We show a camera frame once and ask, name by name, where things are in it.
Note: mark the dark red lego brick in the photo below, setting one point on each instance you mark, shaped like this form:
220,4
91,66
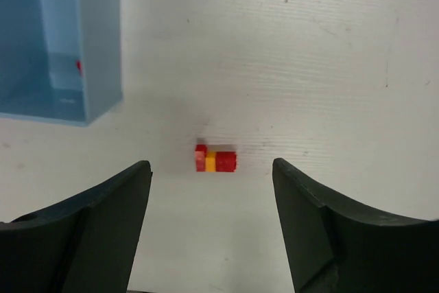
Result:
79,67

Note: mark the light blue container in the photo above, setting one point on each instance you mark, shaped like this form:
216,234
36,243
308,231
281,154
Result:
41,40

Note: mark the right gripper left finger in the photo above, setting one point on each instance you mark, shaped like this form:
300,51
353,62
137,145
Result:
85,243

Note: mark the red orange lego stack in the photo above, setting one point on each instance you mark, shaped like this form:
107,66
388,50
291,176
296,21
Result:
213,161

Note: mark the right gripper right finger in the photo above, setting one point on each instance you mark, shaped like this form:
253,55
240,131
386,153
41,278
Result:
337,244

